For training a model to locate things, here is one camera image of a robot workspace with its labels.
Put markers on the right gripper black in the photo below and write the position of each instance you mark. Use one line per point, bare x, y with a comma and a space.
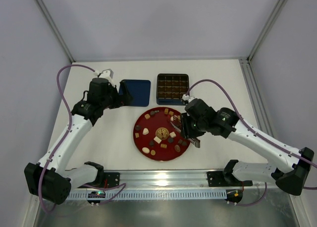
185, 127

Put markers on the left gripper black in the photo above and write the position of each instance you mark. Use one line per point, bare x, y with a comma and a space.
120, 95

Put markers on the white square chocolate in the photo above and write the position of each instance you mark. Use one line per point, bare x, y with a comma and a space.
172, 134

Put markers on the white rectangular chocolate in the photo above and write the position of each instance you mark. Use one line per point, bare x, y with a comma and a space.
158, 140

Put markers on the metal tongs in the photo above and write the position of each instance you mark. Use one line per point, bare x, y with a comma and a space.
176, 123

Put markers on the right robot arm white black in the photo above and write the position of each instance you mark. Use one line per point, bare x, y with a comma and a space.
288, 167

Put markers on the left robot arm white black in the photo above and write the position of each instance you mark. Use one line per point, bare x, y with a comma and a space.
48, 178

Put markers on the brown oval chocolate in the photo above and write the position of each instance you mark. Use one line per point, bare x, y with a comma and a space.
177, 148

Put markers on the grey flower chocolate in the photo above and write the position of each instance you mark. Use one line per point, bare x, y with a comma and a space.
170, 140

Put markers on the dark flower chocolate left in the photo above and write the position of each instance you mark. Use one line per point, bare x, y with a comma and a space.
137, 127

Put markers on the white shell chocolate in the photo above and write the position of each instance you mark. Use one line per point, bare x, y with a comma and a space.
145, 131

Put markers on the dark cone chocolate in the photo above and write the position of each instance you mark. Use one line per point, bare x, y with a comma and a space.
151, 143

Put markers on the blue chocolate box with tray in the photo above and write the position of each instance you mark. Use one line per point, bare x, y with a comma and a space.
170, 88

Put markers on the white swirl oval chocolate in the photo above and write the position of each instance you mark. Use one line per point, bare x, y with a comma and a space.
145, 150

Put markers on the blue tin lid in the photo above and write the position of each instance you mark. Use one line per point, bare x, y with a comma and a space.
140, 91

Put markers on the red round plate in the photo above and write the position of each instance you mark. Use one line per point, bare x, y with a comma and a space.
159, 125

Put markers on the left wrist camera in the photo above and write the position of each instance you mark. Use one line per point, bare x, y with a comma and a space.
106, 74

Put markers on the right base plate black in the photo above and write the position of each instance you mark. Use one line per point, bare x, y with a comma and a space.
219, 179

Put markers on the base plate black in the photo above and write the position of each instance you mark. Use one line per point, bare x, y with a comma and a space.
219, 179
111, 179

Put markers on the white slotted cable duct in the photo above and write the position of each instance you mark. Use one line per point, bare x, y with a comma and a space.
147, 194

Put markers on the aluminium mounting rail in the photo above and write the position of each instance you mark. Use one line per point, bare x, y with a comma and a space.
165, 178

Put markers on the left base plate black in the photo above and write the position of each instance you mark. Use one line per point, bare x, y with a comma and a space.
111, 179

